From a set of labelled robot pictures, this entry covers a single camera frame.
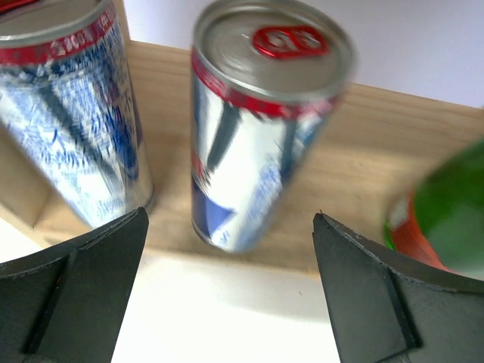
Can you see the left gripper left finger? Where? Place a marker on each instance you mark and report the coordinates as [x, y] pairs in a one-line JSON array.
[[67, 303]]

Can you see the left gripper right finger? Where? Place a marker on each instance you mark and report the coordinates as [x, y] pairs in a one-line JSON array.
[[386, 307]]

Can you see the silver can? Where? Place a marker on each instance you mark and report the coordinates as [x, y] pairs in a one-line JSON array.
[[67, 99], [266, 76]]

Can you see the wooden two-tier shelf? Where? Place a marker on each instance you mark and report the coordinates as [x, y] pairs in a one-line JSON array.
[[376, 145]]

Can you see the green glass bottle left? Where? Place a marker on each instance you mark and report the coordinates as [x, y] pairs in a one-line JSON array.
[[440, 220]]

